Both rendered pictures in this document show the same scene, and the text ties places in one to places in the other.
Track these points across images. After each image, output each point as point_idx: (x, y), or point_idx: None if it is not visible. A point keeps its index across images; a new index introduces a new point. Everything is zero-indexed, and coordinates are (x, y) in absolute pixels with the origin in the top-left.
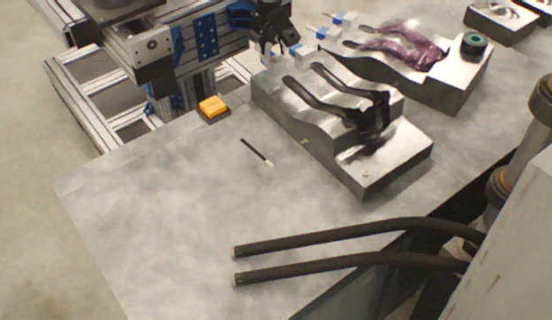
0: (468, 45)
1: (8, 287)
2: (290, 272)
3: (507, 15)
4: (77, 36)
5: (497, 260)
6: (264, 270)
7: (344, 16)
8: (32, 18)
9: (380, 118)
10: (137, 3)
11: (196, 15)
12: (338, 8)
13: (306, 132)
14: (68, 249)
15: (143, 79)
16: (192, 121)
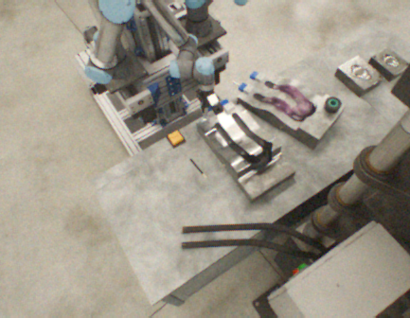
0: (328, 108)
1: (67, 209)
2: (208, 245)
3: (364, 74)
4: (98, 88)
5: (280, 301)
6: (196, 243)
7: (257, 76)
8: (66, 25)
9: (266, 155)
10: (132, 76)
11: (168, 75)
12: (268, 22)
13: (224, 161)
14: None
15: (136, 116)
16: (164, 145)
